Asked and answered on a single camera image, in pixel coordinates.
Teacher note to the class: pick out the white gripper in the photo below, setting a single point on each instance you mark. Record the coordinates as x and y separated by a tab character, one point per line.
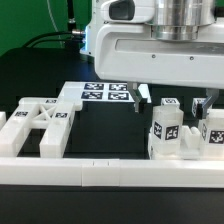
171	42

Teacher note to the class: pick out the white fence bar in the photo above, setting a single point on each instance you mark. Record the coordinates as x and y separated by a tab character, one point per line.
2	119
111	172

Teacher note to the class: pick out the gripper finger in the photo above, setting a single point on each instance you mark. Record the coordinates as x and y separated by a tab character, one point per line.
211	96

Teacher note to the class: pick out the white tagged cube left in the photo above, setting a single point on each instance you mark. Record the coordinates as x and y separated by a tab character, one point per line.
170	101

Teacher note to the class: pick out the white left fence bar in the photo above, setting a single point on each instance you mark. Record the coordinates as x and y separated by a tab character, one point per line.
2	119

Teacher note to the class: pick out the white front fence bar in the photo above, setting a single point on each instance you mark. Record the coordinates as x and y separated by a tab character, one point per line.
111	172

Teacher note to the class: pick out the white chair seat part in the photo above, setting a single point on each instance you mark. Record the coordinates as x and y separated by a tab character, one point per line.
185	148

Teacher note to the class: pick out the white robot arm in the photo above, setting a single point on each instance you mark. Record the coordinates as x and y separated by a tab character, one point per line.
166	42

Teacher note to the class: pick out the white chair back frame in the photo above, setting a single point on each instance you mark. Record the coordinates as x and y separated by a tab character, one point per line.
52	115

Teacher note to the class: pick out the white tagged cube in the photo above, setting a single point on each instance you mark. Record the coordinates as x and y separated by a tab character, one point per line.
170	101
196	106

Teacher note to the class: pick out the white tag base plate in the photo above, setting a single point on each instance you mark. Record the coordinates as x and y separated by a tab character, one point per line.
95	92

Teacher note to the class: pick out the black vertical pole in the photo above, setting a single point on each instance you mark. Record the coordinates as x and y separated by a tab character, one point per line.
71	23

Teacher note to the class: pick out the white tagged cube right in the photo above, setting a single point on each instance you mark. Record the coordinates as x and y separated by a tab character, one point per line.
196	106

